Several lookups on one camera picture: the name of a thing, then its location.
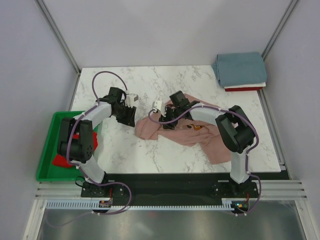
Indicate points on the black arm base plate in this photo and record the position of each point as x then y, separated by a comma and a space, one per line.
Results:
219, 184

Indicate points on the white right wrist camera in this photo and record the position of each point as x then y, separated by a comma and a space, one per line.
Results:
158, 106

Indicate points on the red crumpled t-shirt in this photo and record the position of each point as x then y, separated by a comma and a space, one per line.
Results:
61, 161

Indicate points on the folded blue t-shirt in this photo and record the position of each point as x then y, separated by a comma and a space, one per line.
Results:
235, 69

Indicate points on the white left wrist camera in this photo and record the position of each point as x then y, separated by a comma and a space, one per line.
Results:
130, 99

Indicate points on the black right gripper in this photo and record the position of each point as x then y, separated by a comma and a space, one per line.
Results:
165, 118

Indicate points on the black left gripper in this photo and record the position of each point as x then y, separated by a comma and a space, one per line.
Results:
130, 119

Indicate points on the left aluminium frame post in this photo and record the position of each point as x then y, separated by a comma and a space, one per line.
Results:
58, 35

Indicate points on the aluminium frame post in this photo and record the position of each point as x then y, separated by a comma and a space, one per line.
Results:
58, 35
279, 28

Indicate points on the white slotted cable duct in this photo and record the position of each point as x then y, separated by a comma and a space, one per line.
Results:
145, 204

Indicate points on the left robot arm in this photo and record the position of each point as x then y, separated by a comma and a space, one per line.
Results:
84, 124

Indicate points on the green plastic tray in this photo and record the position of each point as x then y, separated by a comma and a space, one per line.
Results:
47, 172

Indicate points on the aluminium front rail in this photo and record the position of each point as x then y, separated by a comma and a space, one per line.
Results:
267, 189

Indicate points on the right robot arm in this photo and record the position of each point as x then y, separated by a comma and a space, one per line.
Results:
235, 129

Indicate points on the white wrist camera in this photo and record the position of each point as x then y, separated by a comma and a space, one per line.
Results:
130, 99
158, 106

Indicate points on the right aluminium frame post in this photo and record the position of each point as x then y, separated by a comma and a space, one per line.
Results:
279, 28

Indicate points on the pink printed t-shirt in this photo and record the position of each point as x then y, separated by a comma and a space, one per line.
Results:
187, 133

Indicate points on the folded red t-shirt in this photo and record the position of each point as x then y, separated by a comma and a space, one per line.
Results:
243, 89

